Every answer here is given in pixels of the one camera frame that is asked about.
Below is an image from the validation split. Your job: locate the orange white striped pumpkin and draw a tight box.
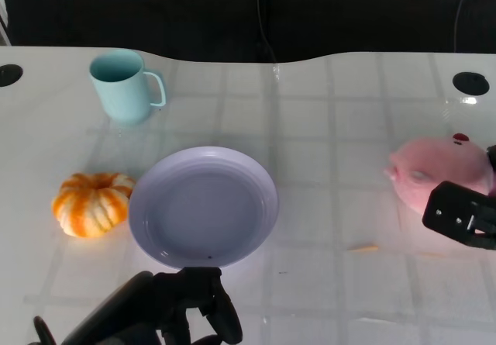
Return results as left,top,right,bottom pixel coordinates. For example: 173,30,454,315
51,171,137,239

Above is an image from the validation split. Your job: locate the black table cable grommet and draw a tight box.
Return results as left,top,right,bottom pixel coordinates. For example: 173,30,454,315
0,64,25,88
452,71,491,97

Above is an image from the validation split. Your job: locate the thin pale hanging cable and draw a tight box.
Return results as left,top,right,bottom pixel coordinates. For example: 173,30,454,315
452,0,478,53

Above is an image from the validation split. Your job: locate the white object at edge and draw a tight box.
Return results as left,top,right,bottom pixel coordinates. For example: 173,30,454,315
0,0,12,46

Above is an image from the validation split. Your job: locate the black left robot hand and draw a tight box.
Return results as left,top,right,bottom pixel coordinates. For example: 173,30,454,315
33,267,244,345

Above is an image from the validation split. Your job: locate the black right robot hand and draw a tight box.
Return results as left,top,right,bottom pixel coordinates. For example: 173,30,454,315
422,143,496,251

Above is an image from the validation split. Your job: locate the light blue plastic mug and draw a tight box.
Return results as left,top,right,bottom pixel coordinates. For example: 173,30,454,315
88,49,168,126

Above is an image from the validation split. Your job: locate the lilac plastic plate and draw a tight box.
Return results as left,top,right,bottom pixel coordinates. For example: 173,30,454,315
128,146,281,272

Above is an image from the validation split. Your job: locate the black backdrop cloth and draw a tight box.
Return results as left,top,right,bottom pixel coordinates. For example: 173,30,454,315
0,0,496,64

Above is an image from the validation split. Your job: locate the pink plush beaver doll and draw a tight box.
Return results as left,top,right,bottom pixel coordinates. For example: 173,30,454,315
383,132,494,216

